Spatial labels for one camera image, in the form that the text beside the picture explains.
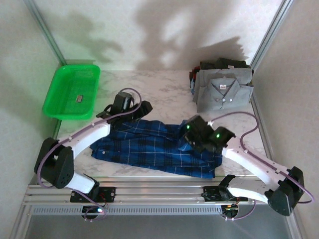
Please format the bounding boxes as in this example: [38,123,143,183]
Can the blue plaid long sleeve shirt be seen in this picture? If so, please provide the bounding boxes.
[91,119,223,179]

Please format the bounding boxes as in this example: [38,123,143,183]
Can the grey shirt with label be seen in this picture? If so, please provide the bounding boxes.
[193,78,255,113]

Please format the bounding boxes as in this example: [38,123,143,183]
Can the red and dark folded shirt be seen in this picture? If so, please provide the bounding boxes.
[188,65,201,95]

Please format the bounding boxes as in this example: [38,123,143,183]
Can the green plastic basket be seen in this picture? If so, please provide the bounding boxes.
[42,64,101,121]

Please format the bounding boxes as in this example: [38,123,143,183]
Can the dark olive folded shirt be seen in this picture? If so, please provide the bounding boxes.
[200,57,251,70]

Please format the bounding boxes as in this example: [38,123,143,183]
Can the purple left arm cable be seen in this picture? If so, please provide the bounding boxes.
[33,87,143,222]

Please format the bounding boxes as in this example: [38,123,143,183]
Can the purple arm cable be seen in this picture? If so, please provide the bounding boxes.
[206,112,315,221]
[33,87,143,222]

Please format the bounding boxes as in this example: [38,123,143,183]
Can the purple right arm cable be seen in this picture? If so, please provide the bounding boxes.
[206,112,315,221]

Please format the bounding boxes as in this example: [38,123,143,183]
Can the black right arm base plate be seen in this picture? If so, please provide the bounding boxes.
[202,185,249,203]

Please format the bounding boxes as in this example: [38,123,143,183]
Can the aluminium rail frame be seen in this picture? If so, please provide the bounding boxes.
[23,175,294,206]

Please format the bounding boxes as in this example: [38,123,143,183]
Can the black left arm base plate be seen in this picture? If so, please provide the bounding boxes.
[69,186,117,203]

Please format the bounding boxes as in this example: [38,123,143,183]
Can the grey slotted cable duct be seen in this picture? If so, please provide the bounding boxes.
[32,205,222,216]

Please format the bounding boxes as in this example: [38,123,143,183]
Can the aluminium corner post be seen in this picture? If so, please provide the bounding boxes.
[23,0,67,66]
[250,0,295,69]

